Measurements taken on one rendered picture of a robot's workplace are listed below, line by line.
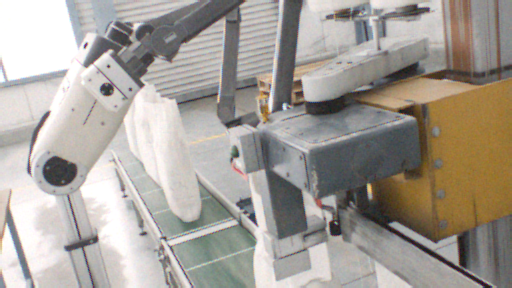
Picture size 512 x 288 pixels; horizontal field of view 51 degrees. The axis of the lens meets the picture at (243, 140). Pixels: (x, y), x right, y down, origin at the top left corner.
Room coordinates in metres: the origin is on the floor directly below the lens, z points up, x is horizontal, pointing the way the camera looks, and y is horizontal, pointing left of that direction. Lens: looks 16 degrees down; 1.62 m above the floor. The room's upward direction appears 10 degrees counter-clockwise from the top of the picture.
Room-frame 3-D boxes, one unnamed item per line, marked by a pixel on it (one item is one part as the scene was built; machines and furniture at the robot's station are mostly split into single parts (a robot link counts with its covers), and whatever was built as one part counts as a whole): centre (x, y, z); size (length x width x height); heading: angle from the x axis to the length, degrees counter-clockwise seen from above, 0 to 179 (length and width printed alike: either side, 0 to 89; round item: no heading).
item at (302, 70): (7.11, -1.01, 0.36); 1.20 x 0.82 x 0.14; 104
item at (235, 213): (3.80, 0.64, 0.35); 2.26 x 0.48 x 0.14; 18
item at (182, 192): (3.13, 0.44, 0.74); 0.47 x 0.22 x 0.72; 16
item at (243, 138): (1.13, 0.00, 1.29); 0.08 x 0.05 x 0.09; 18
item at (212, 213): (3.82, 0.65, 0.34); 2.21 x 0.39 x 0.09; 18
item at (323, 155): (1.07, -0.17, 1.21); 0.30 x 0.25 x 0.30; 18
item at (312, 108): (1.15, -0.19, 1.35); 0.09 x 0.09 x 0.03
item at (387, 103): (1.16, -0.30, 1.26); 0.22 x 0.05 x 0.16; 18
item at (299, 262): (1.16, -0.05, 0.98); 0.09 x 0.05 x 0.05; 108
